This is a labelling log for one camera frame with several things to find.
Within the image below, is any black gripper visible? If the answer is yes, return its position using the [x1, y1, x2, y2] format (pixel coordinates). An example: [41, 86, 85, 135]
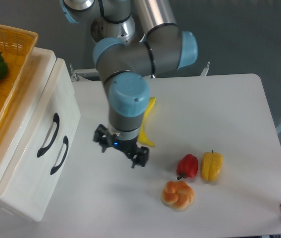
[93, 124, 149, 169]

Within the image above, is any white drawer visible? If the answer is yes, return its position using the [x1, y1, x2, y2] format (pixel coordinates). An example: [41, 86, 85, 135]
[0, 58, 81, 222]

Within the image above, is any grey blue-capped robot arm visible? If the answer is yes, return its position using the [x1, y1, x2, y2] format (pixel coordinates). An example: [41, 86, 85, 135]
[60, 0, 198, 167]

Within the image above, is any white drawer cabinet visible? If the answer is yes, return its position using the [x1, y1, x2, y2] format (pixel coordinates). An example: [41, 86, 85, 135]
[0, 47, 57, 219]

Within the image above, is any yellow banana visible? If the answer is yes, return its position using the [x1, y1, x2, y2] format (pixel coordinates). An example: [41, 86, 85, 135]
[137, 96, 157, 148]

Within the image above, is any red bell pepper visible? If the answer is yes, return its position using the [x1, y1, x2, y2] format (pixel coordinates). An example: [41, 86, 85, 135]
[176, 154, 198, 180]

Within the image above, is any braided round bread roll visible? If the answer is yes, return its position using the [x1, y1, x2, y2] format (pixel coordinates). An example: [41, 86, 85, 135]
[161, 181, 195, 211]

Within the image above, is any yellow bell pepper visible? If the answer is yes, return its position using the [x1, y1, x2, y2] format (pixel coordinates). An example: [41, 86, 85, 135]
[201, 150, 224, 181]

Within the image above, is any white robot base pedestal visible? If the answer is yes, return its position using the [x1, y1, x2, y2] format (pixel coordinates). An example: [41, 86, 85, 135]
[90, 13, 145, 45]

